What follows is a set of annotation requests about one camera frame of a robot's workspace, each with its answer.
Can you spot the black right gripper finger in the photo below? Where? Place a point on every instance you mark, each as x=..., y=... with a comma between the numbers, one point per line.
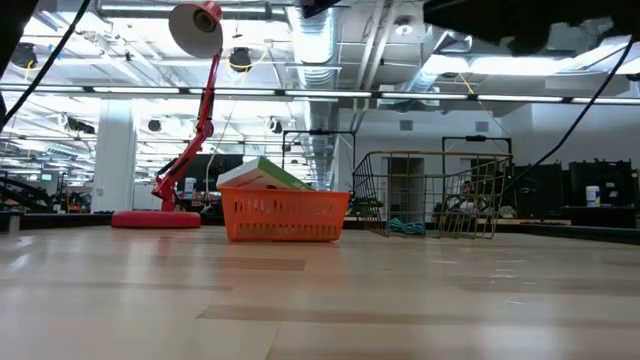
x=317, y=6

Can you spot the white box with printed labels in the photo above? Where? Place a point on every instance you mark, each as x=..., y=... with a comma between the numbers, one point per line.
x=260, y=175

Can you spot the bright ceiling light panel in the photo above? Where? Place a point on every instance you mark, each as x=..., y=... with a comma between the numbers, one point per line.
x=500, y=65

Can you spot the long ceiling light strip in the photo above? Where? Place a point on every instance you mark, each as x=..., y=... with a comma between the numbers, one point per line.
x=400, y=95

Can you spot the black equipment cases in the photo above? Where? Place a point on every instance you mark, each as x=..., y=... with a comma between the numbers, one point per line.
x=600, y=175

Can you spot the person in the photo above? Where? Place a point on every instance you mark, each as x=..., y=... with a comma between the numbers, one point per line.
x=467, y=189

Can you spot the white canister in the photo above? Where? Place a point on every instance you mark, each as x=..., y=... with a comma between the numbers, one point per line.
x=593, y=196
x=190, y=189

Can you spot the orange plastic basket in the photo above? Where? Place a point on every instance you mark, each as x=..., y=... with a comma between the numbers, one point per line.
x=285, y=215

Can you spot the white building pillar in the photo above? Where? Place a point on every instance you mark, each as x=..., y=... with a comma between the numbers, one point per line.
x=115, y=165

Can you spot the red desk lamp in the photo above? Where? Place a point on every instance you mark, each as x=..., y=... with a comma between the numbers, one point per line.
x=155, y=220

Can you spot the wide silver ventilation duct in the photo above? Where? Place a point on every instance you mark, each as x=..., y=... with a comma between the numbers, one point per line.
x=315, y=50

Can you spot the black ceiling camera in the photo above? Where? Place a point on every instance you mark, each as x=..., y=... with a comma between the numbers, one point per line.
x=22, y=55
x=241, y=60

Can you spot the silver spiral ventilation duct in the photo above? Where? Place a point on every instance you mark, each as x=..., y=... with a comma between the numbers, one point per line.
x=422, y=82

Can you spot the black stand frame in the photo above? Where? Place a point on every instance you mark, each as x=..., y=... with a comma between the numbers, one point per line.
x=475, y=138

